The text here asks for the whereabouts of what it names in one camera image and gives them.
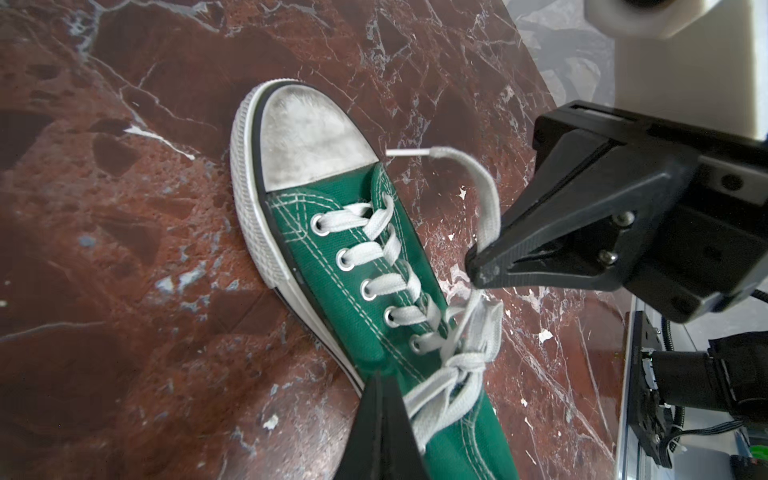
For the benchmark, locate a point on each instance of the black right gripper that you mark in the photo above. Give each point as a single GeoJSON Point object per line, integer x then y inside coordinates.
{"type": "Point", "coordinates": [675, 214]}

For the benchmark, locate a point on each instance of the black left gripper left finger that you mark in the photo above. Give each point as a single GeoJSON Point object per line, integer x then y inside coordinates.
{"type": "Point", "coordinates": [362, 456]}

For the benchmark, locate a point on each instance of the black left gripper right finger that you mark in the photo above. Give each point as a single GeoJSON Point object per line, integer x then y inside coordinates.
{"type": "Point", "coordinates": [401, 456]}

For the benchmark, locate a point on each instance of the white shoelace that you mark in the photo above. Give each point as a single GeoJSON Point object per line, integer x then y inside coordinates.
{"type": "Point", "coordinates": [467, 338]}

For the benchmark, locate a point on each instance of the green canvas sneaker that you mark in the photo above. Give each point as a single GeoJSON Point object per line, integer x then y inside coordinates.
{"type": "Point", "coordinates": [295, 153]}

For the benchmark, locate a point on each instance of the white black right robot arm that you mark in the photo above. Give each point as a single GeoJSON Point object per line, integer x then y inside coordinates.
{"type": "Point", "coordinates": [676, 215]}

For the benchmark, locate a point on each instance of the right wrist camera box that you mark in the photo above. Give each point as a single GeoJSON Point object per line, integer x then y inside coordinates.
{"type": "Point", "coordinates": [702, 63]}

